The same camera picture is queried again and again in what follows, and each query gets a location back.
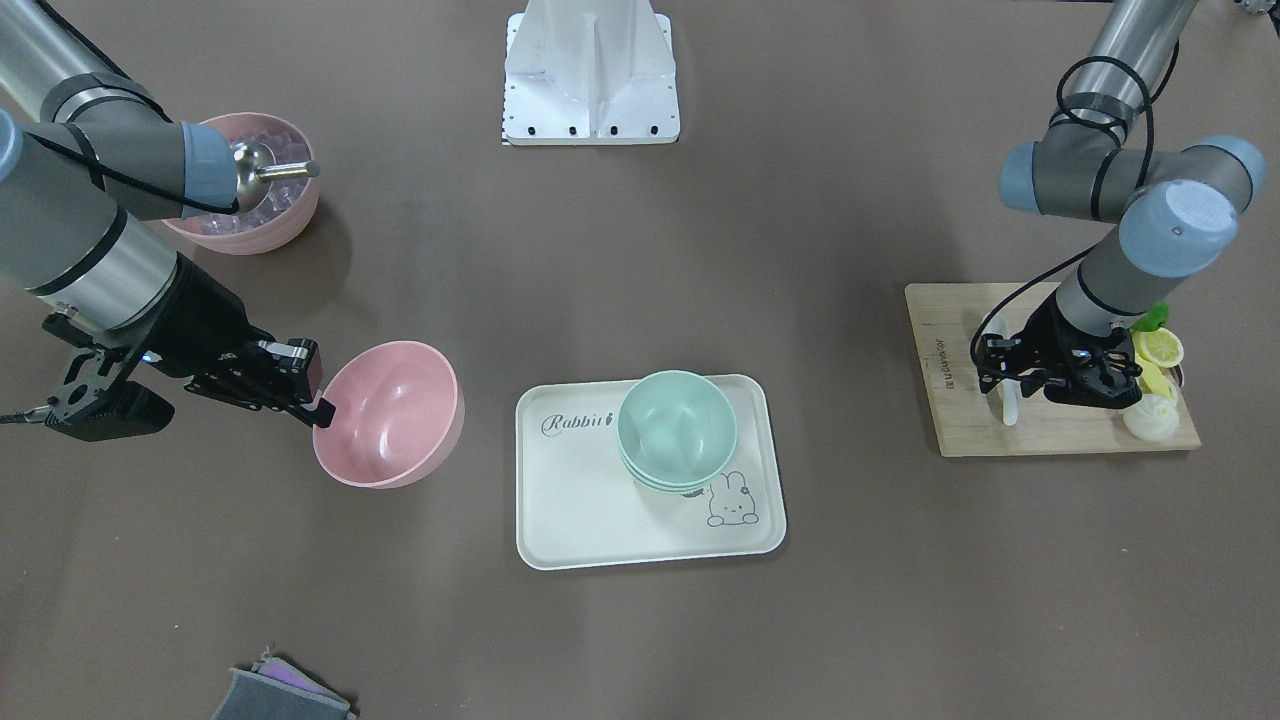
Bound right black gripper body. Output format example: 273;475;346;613
42;255;287;442

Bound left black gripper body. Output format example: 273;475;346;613
975;299;1142;409

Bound white ceramic spoon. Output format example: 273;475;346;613
998;380;1020;427

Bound small pink bowl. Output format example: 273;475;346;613
312;340;466;489

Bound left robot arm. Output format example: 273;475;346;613
970;1;1267;409

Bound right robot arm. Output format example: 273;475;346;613
1;1;335;442

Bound large pink ice bowl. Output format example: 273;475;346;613
163;111;320;256

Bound lower lemon slice toy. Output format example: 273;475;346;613
1132;327;1185;369

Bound white steamed bun toy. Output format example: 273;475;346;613
1121;395;1181;443

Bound green lime toy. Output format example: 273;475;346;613
1130;301;1170;334

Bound bamboo cutting board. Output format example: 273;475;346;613
905;283;1201;457

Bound metal ice scoop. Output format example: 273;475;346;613
230;141;320;214

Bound cream rabbit tray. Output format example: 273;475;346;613
515;374;787;571

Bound grey folded cloth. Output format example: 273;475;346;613
212;653;358;719

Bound stacked green bowls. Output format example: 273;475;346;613
614;370;739;495

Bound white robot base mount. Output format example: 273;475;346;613
500;1;682;147

